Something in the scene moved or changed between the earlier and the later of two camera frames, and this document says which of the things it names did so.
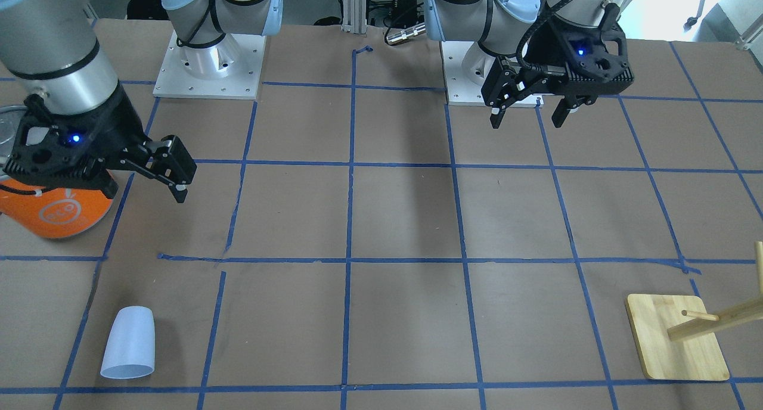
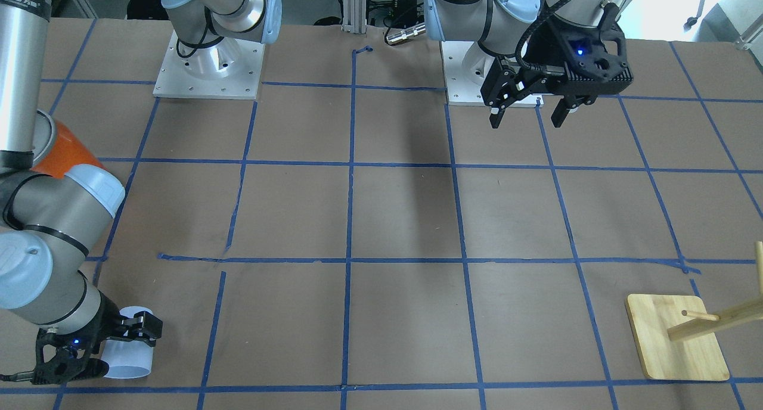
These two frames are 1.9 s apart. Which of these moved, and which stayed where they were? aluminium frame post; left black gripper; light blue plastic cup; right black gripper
Moved: right black gripper
Stayed: aluminium frame post; light blue plastic cup; left black gripper
